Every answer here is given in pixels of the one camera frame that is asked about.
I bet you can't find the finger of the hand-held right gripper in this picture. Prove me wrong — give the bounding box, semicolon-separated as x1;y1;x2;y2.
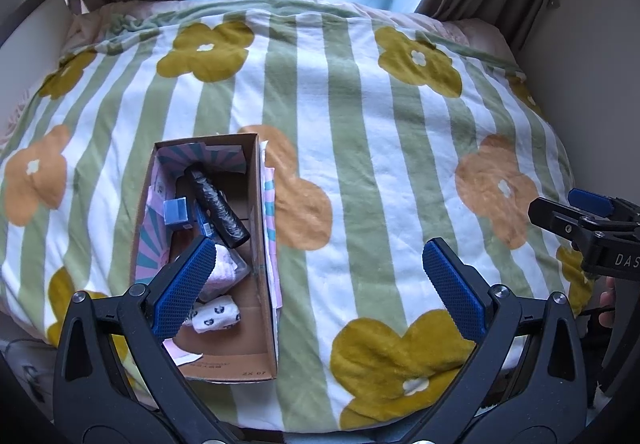
567;188;640;225
528;196;601;249

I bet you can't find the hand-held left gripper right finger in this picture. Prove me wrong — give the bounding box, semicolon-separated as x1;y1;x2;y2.
400;238;588;444

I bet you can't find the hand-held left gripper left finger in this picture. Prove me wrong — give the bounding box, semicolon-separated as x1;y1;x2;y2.
52;236;241;444

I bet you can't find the white sock black print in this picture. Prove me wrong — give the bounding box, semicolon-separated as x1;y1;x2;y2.
182;295;242;334

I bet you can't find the cardboard box with pink flaps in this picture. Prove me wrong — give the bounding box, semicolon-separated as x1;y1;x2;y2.
131;133;281;382

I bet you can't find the black trash bag roll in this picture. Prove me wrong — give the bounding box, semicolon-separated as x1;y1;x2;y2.
186;165;251;247

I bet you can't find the person's right hand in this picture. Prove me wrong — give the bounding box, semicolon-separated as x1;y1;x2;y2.
598;290;617;329

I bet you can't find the blue packet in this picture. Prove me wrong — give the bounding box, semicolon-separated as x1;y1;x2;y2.
196;209;219;241

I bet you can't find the small blue box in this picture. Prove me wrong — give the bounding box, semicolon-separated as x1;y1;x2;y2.
164;198;193;231

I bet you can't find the striped floral blanket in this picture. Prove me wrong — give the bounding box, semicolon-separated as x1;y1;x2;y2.
0;0;596;432

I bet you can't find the white bedside board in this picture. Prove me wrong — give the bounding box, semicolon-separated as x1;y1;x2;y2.
0;0;76;145

